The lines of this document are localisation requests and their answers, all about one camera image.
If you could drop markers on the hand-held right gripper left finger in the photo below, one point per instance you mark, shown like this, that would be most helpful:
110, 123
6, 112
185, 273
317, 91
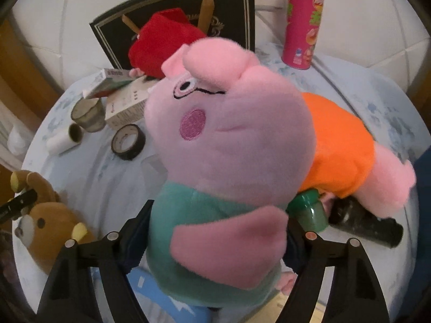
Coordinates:
140, 232

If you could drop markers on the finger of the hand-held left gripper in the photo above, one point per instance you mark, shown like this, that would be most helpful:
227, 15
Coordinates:
18, 203

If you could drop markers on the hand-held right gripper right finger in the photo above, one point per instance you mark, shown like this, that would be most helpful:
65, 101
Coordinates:
292, 242

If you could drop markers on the pig plush teal shirt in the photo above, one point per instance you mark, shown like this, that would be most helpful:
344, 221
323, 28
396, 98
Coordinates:
229, 134

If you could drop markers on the black gift box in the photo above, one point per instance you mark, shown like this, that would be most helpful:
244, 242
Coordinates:
232, 13

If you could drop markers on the green bottle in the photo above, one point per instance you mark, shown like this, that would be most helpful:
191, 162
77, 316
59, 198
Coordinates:
308, 213

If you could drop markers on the brown bear plush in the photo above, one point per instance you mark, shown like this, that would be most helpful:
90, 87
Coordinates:
50, 222

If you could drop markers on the blue packet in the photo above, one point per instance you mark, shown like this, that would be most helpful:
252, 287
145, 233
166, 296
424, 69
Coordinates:
158, 296

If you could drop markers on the white paper roll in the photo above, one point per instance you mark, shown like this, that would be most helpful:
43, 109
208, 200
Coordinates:
62, 143

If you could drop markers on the black cylinder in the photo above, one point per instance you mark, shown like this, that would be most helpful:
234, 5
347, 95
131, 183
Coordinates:
367, 225

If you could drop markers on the black tape roll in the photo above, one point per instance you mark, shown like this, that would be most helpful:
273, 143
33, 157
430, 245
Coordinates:
138, 144

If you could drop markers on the pig plush orange dress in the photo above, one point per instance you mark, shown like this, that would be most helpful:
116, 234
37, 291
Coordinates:
336, 141

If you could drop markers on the grey cup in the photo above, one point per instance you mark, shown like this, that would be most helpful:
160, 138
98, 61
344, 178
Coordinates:
88, 116

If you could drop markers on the white carton box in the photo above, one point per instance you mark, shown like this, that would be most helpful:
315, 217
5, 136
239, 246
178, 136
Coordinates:
126, 106

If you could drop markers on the small white green carton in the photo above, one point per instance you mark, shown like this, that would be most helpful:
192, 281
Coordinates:
107, 82

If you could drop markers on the pig plush red dress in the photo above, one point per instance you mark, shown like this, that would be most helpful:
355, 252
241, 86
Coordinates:
158, 40

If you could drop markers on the pink chip can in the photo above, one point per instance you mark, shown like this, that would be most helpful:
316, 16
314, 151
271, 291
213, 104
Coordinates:
299, 40

